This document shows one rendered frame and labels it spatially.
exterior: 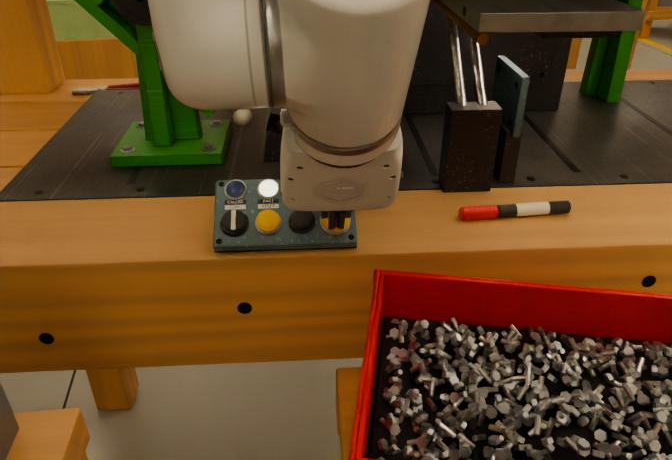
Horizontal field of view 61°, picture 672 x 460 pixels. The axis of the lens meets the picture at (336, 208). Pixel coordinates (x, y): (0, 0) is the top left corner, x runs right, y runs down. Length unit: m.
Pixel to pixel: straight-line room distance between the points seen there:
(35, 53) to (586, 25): 0.96
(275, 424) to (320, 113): 1.31
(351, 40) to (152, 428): 1.45
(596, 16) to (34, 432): 0.62
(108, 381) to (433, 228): 1.18
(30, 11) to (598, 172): 0.99
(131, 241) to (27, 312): 0.13
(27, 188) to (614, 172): 0.76
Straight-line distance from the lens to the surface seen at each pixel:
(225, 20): 0.33
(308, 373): 1.72
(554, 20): 0.61
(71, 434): 0.54
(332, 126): 0.37
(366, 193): 0.48
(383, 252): 0.60
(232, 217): 0.60
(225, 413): 1.65
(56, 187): 0.81
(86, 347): 0.71
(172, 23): 0.33
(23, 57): 1.25
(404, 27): 0.31
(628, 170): 0.86
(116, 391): 1.68
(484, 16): 0.58
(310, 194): 0.48
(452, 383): 0.50
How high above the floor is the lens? 1.24
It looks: 30 degrees down
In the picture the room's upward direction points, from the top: straight up
